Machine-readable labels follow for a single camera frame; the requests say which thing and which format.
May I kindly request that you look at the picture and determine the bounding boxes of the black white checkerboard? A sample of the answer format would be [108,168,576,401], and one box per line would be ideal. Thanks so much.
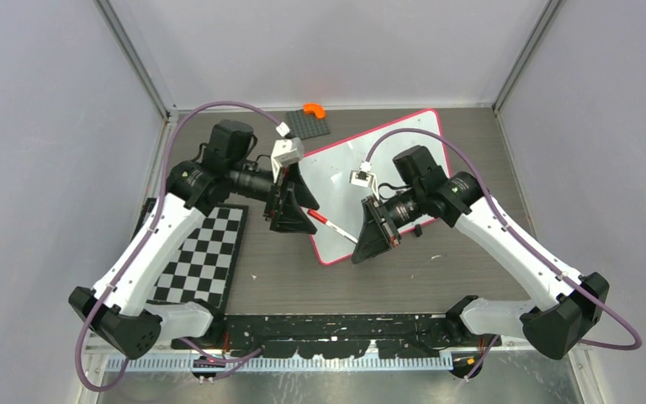
[148,204,248,311]

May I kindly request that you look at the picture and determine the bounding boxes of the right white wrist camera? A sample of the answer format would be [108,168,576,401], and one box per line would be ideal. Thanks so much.
[349,160,379,198]

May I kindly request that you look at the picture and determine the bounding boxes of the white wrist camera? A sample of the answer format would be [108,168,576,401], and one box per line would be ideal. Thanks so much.
[271,122,304,168]
[349,160,379,198]

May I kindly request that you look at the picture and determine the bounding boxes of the pink framed whiteboard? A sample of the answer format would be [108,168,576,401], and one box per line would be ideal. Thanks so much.
[299,109,452,265]

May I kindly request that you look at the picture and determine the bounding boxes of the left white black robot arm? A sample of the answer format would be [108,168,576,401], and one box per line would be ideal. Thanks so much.
[68,120,320,360]

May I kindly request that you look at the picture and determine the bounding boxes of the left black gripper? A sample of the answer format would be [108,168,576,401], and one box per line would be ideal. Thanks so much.
[229,162,320,233]

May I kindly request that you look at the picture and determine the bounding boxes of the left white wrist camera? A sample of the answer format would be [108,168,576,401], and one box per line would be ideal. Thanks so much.
[271,122,304,168]

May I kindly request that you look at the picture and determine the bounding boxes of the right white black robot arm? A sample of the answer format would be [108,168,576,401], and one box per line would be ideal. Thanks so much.
[351,146,610,359]

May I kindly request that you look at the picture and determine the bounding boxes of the red capped white marker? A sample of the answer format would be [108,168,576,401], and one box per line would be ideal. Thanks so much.
[307,209,357,244]

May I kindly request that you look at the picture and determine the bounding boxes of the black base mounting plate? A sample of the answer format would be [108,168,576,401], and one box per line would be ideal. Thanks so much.
[189,314,492,359]

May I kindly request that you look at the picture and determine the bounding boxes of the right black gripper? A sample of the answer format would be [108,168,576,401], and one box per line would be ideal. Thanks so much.
[352,183,426,263]

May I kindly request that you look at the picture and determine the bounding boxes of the grey studded baseplate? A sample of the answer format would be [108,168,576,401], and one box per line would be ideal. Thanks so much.
[285,109,331,140]

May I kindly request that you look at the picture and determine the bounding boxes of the orange curved plastic piece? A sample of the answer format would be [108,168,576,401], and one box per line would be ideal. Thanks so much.
[302,103,327,120]

